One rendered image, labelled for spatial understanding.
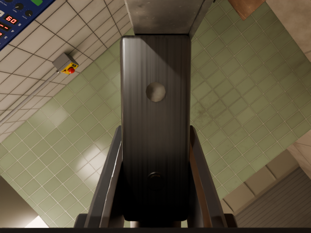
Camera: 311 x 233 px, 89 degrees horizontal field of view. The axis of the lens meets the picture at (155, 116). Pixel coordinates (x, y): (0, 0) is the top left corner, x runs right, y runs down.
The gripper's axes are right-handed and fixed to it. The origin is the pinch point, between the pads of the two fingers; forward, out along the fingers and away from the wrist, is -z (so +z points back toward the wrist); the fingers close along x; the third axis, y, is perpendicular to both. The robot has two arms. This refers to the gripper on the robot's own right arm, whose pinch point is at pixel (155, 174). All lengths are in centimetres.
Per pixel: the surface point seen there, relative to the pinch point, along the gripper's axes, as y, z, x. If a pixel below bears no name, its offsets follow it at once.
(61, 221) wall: 153, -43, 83
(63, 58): 26, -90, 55
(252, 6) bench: 0, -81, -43
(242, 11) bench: 3, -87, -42
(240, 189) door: 258, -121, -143
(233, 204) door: 279, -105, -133
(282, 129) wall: 87, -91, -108
